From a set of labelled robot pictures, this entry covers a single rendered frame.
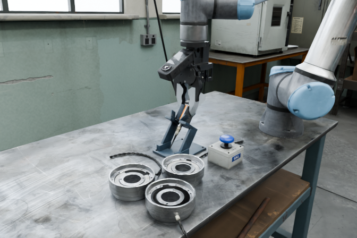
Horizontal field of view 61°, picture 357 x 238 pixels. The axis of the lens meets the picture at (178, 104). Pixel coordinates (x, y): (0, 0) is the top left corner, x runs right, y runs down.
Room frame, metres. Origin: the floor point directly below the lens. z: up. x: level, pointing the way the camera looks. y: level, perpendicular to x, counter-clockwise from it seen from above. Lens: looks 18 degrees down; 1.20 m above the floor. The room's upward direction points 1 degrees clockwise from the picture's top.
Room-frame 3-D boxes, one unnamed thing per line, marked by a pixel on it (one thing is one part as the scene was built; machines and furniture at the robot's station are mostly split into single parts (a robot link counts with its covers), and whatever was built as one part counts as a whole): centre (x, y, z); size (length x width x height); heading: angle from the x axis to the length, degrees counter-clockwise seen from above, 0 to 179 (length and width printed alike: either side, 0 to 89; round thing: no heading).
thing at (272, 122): (1.00, -0.37, 0.85); 0.15 x 0.15 x 0.10
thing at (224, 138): (0.76, -0.13, 0.85); 0.04 x 0.04 x 0.05
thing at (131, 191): (0.61, 0.10, 0.82); 0.10 x 0.10 x 0.04
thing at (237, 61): (3.30, -0.84, 0.39); 1.50 x 0.62 x 0.78; 136
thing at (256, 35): (3.13, -0.74, 1.10); 0.62 x 0.61 x 0.65; 136
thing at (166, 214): (0.54, 0.01, 0.82); 0.10 x 0.10 x 0.04
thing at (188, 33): (0.85, -0.03, 1.14); 0.08 x 0.08 x 0.05
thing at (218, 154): (0.76, -0.14, 0.82); 0.08 x 0.07 x 0.05; 136
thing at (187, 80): (0.85, -0.04, 1.06); 0.09 x 0.08 x 0.12; 138
